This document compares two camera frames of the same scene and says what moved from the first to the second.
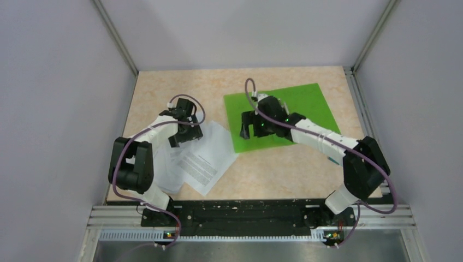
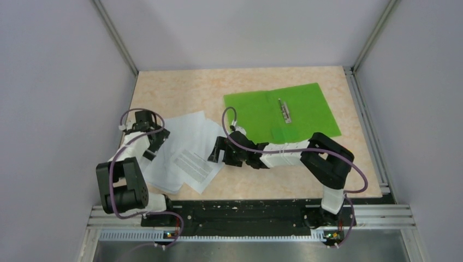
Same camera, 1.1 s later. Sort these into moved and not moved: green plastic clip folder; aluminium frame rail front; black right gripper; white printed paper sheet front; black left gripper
Moved: black left gripper; black right gripper
Not moved: aluminium frame rail front; white printed paper sheet front; green plastic clip folder
